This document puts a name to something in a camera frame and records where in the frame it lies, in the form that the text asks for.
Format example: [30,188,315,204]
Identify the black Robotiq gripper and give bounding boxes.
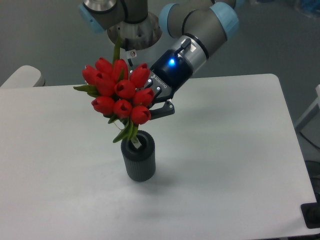
[138,49,193,120]

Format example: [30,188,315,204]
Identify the red tulip bouquet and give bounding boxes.
[74,38,154,149]

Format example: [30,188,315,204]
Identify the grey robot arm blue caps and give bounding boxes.
[78,0,243,119]

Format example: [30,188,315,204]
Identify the dark grey ribbed vase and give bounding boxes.
[120,130,156,182]

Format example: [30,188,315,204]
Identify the white furniture at right edge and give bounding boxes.
[294,85,320,132]

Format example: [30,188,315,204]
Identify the beige chair armrest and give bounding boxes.
[0,65,46,89]

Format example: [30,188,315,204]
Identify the black device at table edge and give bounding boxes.
[300,202,320,229]

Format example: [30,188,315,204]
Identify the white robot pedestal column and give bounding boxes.
[119,46,162,80]

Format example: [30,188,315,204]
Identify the white pedestal base bracket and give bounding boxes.
[84,58,176,85]

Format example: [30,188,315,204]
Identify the black cable on pedestal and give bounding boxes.
[124,37,143,82]

